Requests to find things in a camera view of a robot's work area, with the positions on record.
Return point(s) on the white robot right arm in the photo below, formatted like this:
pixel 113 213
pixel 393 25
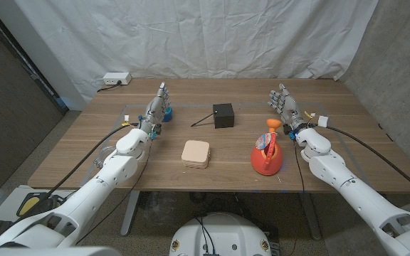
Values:
pixel 361 199

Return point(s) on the pink square jewelry box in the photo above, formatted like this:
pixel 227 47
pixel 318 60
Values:
pixel 195 153

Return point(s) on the white backdrop cloth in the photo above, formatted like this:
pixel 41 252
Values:
pixel 205 39

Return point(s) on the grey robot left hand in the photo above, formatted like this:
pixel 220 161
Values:
pixel 153 115

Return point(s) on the blue cup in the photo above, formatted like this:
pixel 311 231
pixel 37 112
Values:
pixel 168 115

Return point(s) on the grey table leg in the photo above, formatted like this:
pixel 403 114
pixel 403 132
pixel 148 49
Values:
pixel 129 213
pixel 311 217

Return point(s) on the yellow and black foot pedal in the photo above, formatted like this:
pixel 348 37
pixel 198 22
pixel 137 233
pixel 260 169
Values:
pixel 30 205

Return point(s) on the clear plastic jar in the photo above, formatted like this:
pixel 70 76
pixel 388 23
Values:
pixel 102 156

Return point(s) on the thin black pen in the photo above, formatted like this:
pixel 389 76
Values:
pixel 202 120

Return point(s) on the white power strip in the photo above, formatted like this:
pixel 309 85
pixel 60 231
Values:
pixel 116 78

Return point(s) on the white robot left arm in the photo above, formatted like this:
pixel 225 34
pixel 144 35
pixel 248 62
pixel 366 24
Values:
pixel 84 199

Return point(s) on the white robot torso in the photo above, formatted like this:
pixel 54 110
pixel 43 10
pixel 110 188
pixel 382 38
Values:
pixel 219 238

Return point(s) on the orange flower watering can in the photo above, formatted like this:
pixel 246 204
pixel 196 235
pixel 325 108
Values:
pixel 266 160

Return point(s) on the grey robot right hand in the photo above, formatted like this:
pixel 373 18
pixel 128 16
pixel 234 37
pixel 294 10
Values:
pixel 290 112

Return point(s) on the black cube box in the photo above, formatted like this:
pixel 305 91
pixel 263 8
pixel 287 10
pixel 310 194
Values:
pixel 223 116

